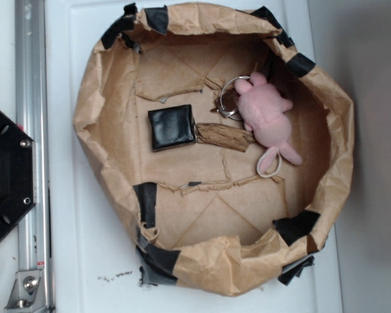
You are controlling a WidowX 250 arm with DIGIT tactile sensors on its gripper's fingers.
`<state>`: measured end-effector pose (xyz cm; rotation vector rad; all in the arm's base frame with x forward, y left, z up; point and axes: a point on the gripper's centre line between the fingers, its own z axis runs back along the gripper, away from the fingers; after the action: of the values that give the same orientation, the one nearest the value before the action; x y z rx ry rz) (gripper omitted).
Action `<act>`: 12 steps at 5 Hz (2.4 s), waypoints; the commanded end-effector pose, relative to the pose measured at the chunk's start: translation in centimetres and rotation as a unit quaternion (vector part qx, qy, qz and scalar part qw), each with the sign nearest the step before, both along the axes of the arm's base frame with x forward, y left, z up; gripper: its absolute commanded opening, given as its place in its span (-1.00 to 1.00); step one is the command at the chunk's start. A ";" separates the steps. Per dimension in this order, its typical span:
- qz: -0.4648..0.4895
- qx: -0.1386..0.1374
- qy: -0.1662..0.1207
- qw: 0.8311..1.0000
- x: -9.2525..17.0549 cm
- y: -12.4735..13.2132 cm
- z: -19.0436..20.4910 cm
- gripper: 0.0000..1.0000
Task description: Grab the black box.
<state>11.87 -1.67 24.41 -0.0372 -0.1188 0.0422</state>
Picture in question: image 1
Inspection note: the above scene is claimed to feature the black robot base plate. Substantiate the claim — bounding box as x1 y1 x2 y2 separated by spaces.
0 111 35 242

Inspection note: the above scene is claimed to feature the aluminium frame rail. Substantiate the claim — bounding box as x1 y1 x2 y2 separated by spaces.
15 1 55 312

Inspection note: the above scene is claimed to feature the metal corner bracket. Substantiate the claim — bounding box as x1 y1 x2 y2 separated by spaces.
4 269 47 313

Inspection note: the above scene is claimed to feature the brown wooden stick piece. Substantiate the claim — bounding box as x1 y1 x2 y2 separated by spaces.
195 123 256 153

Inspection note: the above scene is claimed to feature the white elastic loop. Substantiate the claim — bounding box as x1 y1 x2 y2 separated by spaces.
256 147 282 178

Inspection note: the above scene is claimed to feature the brown paper bag bin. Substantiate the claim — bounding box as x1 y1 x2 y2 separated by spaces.
74 3 355 296

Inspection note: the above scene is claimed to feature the black box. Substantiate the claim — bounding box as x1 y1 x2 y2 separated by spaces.
148 104 196 151

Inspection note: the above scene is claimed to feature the metal key ring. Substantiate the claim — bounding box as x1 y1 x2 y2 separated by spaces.
210 74 251 122

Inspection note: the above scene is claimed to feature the pink plush toy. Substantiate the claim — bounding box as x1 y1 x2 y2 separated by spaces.
234 72 302 166

